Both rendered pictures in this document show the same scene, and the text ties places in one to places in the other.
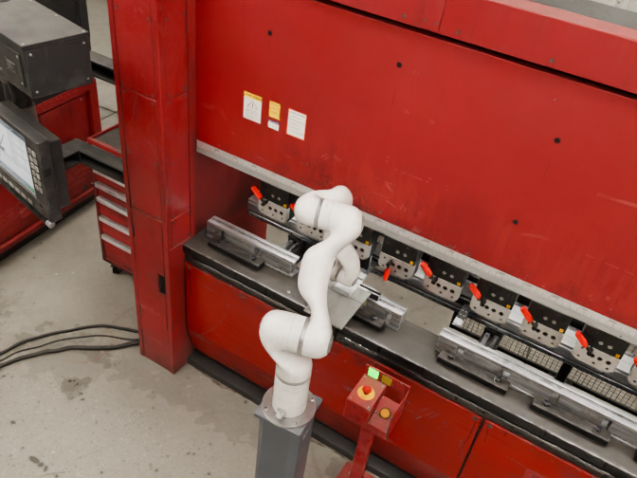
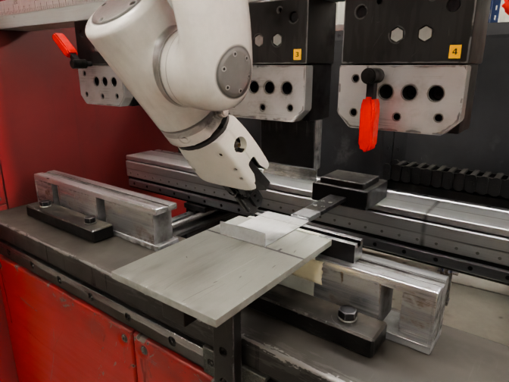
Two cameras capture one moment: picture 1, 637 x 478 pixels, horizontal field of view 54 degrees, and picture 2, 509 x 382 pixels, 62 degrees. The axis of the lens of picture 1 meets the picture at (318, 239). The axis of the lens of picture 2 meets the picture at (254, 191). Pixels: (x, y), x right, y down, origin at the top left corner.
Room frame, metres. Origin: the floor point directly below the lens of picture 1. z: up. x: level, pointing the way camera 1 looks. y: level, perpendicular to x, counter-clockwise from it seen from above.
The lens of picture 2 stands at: (1.41, -0.25, 1.25)
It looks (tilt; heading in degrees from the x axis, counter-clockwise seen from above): 17 degrees down; 11
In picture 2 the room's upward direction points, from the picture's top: straight up
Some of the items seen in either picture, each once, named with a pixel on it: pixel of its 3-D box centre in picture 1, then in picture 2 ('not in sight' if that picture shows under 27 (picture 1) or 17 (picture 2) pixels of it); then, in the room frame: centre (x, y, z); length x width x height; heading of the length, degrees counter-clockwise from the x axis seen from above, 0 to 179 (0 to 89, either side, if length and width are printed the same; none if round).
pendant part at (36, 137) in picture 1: (27, 156); not in sight; (2.06, 1.19, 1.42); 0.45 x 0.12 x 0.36; 53
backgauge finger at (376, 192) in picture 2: (373, 262); (333, 195); (2.21, -0.26, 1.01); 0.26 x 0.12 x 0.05; 154
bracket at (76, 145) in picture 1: (87, 168); not in sight; (2.39, 1.10, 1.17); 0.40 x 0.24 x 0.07; 64
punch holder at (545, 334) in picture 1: (547, 319); not in sight; (1.72, -0.88, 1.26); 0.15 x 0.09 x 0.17; 64
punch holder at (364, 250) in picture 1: (358, 233); (276, 62); (2.08, -0.16, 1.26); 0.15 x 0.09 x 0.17; 64
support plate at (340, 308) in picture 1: (337, 302); (230, 257); (1.93, -0.12, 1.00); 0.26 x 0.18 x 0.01; 154
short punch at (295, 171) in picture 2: (358, 260); (289, 148); (2.07, -0.18, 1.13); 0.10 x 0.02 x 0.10; 64
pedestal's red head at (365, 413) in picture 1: (375, 401); not in sight; (1.64, -0.33, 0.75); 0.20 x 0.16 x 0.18; 64
